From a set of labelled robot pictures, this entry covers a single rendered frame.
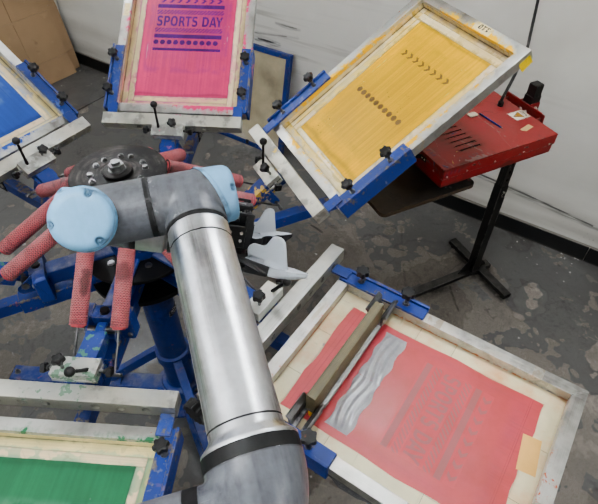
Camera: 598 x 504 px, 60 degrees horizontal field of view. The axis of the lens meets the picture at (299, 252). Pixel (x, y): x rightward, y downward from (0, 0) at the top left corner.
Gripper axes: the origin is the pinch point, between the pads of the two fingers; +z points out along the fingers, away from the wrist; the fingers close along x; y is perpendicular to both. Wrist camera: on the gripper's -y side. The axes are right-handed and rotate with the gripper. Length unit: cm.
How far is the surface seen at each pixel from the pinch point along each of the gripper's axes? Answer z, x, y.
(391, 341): 49, 55, -47
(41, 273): -59, 87, -55
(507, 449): 72, 20, -55
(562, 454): 82, 14, -50
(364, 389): 38, 41, -55
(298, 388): 20, 45, -59
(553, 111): 164, 181, 24
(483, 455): 65, 19, -57
